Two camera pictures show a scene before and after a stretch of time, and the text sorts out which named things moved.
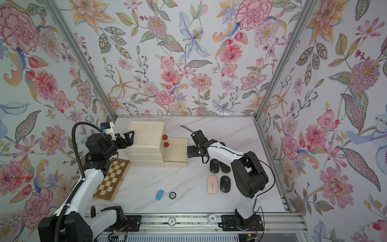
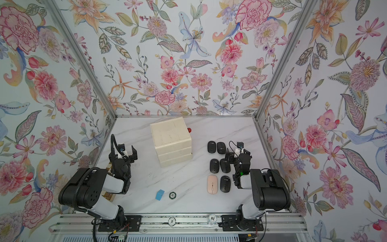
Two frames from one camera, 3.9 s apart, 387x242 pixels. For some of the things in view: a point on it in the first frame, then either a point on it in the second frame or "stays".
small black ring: (171, 197) stays
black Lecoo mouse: (225, 184) stays
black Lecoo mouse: (214, 166) stays
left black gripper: (128, 141) → (131, 158)
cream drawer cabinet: (147, 147) → (172, 141)
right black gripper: (194, 148) → (228, 156)
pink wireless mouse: (212, 184) stays
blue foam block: (158, 194) stays
